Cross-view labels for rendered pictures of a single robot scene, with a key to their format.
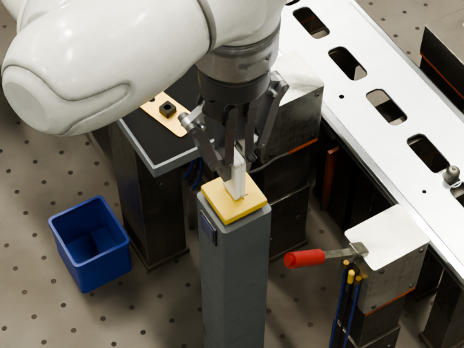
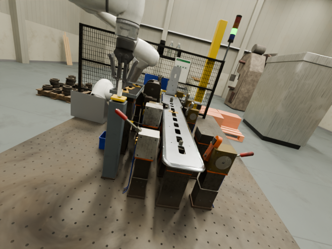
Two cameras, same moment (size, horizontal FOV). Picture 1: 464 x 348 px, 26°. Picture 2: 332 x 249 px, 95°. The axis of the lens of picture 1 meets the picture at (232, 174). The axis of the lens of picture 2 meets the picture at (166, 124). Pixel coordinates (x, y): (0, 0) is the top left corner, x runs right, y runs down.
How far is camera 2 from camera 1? 0.96 m
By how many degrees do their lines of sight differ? 37
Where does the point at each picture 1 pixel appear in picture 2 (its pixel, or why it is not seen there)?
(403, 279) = (148, 150)
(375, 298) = (138, 150)
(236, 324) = (107, 148)
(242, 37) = (119, 9)
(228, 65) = (117, 26)
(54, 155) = not seen: hidden behind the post
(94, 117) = not seen: outside the picture
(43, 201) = not seen: hidden behind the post
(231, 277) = (108, 124)
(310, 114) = (157, 116)
